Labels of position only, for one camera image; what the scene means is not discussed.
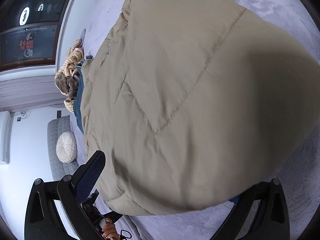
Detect white air conditioner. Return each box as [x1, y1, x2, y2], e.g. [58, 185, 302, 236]
[0, 111, 13, 164]

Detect white curtain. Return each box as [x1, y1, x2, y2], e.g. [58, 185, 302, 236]
[0, 76, 66, 108]

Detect dark window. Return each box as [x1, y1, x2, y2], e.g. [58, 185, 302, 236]
[0, 0, 77, 72]

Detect beige puffer jacket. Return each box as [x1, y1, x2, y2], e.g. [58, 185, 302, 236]
[81, 0, 320, 217]

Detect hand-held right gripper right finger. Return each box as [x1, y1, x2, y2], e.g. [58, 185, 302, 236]
[211, 179, 290, 240]

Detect tan striped garment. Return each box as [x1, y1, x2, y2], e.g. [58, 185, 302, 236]
[55, 39, 84, 113]

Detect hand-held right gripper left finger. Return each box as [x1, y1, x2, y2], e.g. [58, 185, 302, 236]
[24, 151, 107, 240]

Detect blue jeans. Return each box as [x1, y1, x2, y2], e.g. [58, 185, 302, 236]
[74, 55, 94, 134]

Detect person's left hand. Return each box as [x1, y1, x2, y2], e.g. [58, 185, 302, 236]
[101, 222, 119, 239]

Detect white round pillow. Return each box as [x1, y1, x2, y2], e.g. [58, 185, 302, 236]
[56, 132, 77, 163]

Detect brown plush garment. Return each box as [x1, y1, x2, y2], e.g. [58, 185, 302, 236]
[55, 76, 80, 102]

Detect grey quilted headboard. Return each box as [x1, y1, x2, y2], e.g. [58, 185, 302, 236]
[47, 115, 83, 181]

